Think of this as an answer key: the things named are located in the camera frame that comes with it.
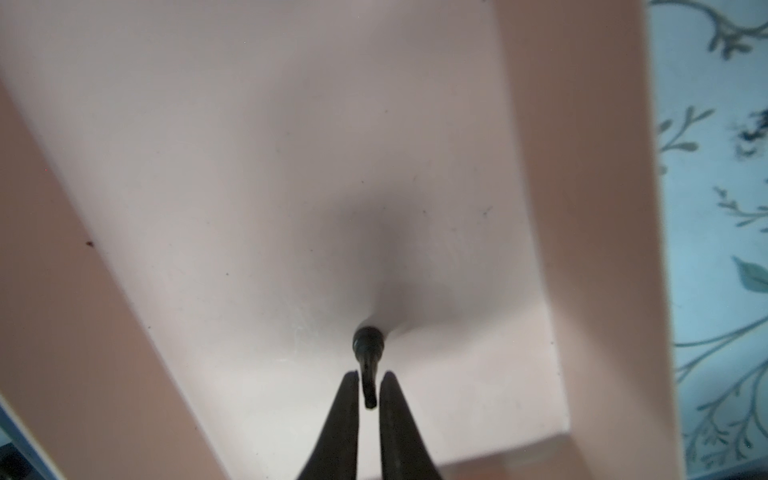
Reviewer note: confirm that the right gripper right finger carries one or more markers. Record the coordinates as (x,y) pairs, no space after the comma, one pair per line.
(403,453)

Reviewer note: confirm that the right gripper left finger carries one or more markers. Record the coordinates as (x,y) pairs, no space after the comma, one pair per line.
(335,454)

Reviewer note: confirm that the black chess piece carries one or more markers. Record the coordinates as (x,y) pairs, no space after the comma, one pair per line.
(368,347)

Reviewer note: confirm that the pink plastic tray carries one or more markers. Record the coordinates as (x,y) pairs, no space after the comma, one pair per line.
(475,178)

